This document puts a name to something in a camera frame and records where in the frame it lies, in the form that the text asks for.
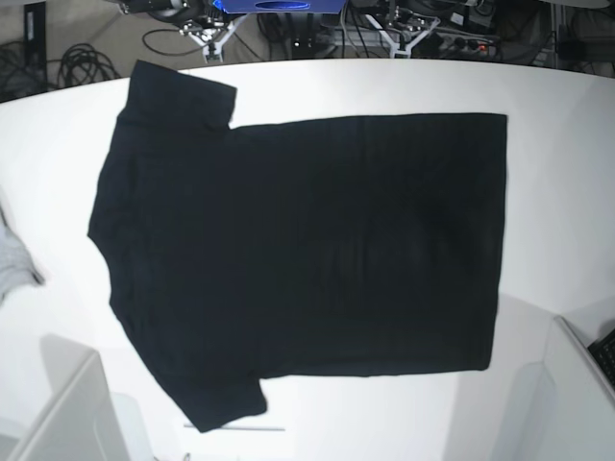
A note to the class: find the black keyboard at right edge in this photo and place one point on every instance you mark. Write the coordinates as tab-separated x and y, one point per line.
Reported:
603	351

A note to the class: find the grey cloth at left edge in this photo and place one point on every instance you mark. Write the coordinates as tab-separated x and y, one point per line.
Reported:
18	268

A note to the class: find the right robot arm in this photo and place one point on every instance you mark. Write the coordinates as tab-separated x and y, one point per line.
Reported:
206	23

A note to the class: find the black panel at left top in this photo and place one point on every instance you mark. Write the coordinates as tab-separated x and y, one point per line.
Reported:
34	41

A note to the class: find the blue box at top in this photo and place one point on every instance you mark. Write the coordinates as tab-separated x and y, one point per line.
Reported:
263	6

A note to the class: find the black T-shirt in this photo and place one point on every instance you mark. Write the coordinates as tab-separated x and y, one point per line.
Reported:
352	246

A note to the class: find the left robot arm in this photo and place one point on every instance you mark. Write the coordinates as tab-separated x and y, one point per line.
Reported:
398	29

